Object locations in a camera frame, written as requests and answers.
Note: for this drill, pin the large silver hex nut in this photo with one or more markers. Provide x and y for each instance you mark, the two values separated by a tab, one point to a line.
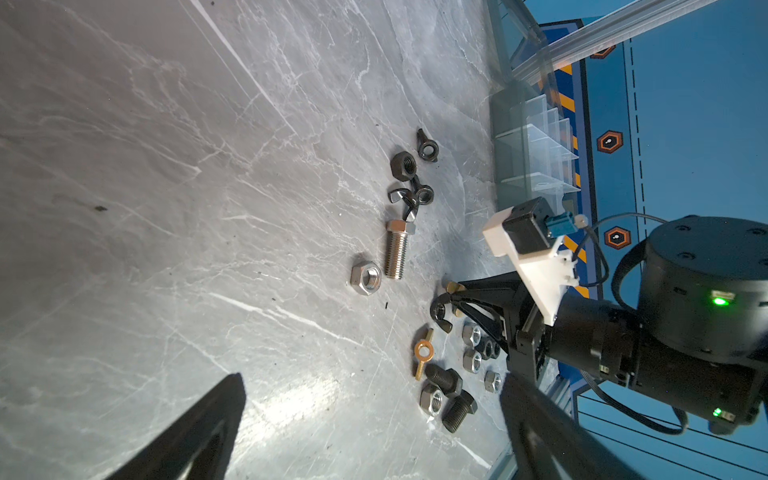
366	278

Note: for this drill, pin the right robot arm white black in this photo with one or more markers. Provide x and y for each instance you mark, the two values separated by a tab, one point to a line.
686	326

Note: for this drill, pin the grey plastic organizer box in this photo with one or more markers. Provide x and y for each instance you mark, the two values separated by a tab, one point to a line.
534	154

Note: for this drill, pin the black bolt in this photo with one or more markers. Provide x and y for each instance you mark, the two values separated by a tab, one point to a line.
448	381
462	406

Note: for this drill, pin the right aluminium frame post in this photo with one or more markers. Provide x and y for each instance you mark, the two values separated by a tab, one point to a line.
616	27

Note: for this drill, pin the black hex nut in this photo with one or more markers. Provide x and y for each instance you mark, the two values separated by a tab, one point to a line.
403	166

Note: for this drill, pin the black double nut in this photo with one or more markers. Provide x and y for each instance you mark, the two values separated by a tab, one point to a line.
488	348

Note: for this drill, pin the silver nut lower right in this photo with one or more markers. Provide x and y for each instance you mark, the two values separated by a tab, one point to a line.
492	381

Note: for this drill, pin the black bolt lower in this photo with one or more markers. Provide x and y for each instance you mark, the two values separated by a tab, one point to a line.
462	406

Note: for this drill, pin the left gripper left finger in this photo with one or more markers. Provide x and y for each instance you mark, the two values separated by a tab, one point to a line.
199	444

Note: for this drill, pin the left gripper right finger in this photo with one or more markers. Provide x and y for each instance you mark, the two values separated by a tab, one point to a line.
547	443

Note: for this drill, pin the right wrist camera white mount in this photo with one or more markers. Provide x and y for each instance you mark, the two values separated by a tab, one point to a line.
530	235

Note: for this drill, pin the silver nut upper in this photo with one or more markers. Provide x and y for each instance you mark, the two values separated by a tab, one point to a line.
471	334

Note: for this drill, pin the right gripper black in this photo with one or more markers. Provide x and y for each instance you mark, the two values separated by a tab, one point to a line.
509	316

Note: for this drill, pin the silver nut middle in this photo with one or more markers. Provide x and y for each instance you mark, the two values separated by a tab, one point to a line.
472	361

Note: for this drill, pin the silver hex bolt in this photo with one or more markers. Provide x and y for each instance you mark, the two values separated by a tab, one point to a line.
398	233

